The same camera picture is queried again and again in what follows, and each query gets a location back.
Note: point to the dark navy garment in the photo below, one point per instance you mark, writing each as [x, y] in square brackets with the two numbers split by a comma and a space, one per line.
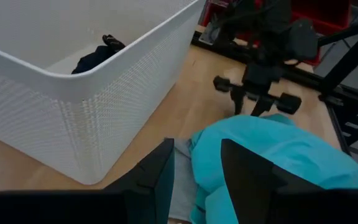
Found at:
[92, 59]

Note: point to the teal garment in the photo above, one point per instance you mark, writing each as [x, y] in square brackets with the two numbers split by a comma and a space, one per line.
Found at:
[278, 146]

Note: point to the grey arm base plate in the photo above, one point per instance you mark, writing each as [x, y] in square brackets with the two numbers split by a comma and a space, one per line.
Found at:
[208, 34]

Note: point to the grey garment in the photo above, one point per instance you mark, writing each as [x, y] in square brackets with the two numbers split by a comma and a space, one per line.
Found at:
[182, 180]

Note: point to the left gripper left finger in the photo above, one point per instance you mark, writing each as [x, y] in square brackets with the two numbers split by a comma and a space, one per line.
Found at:
[154, 180]

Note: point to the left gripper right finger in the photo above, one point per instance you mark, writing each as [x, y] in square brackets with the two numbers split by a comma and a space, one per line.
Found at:
[247, 180]

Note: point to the red plastic storage bin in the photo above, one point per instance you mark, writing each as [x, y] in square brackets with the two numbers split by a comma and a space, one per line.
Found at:
[328, 15]
[207, 12]

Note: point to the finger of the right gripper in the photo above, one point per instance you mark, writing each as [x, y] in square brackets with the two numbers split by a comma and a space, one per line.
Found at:
[261, 107]
[238, 102]

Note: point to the white perforated laundry basket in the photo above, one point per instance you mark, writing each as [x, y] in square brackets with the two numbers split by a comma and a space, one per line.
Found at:
[73, 102]

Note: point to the black table edge rail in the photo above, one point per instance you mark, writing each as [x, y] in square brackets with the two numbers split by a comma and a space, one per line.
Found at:
[346, 130]

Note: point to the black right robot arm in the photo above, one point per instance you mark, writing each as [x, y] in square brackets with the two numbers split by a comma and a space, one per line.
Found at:
[275, 31]

